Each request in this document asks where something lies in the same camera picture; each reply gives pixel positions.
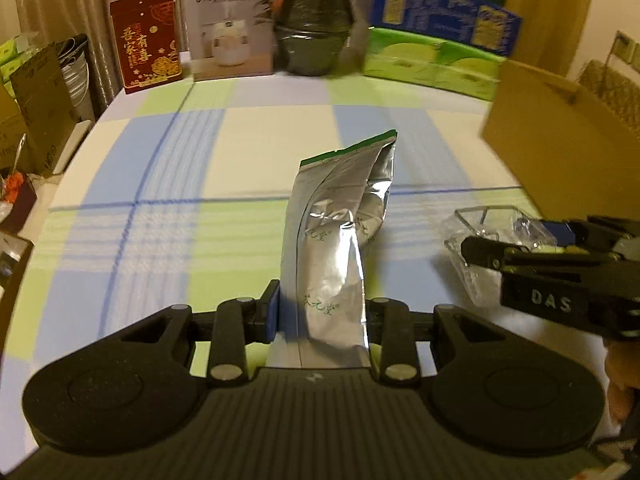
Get clear plastic hook package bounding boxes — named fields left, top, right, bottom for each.
left=442, top=205, right=559, bottom=308

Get silver foil pouch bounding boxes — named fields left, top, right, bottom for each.
left=267, top=130, right=397, bottom=370

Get person's hand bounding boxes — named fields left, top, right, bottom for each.
left=603, top=339, right=640, bottom=424

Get quilted beige chair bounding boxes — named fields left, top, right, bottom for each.
left=577, top=60, right=640, bottom=134

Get green tissue pack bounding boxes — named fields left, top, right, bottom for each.
left=362, top=27, right=504, bottom=101

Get tan curtain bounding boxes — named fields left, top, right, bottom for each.
left=504, top=0, right=591, bottom=76

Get blue carton box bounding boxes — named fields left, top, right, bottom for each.
left=370, top=0, right=522, bottom=56

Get brown side cardboard box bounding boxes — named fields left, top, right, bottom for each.
left=10, top=34, right=96, bottom=177

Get dark wrapped pot stack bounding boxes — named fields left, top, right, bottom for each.
left=274, top=0, right=354, bottom=76

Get red greeting card box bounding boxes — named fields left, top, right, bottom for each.
left=110, top=0, right=182, bottom=94

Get white humidifier box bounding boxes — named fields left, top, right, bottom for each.
left=181, top=0, right=274, bottom=80

